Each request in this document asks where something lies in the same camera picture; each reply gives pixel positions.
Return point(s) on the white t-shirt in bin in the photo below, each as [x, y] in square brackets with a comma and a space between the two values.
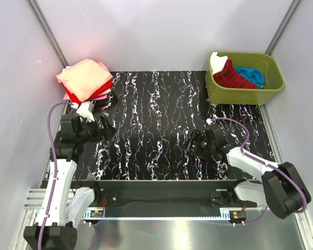
[217, 62]

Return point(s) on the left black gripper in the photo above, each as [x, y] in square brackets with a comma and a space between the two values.
[108, 130]

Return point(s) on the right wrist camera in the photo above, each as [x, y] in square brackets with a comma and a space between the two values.
[214, 132]

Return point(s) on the salmon pink t-shirt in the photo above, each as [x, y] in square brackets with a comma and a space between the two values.
[84, 78]

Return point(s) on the black marble pattern mat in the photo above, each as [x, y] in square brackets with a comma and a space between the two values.
[154, 112]

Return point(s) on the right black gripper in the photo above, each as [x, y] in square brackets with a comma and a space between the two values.
[195, 137]

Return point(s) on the olive green plastic bin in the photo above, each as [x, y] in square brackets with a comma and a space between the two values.
[274, 81]

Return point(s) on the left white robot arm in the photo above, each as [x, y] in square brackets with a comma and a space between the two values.
[56, 224]

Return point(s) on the dark red t-shirt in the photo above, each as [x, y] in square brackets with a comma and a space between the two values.
[229, 78]

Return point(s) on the blue t-shirt in bin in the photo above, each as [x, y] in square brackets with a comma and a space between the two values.
[253, 75]

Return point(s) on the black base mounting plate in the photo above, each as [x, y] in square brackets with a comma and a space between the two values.
[196, 199]

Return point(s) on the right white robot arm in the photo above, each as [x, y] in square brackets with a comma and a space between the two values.
[279, 186]

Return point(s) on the folded red t-shirt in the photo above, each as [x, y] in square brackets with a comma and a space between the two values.
[73, 98]

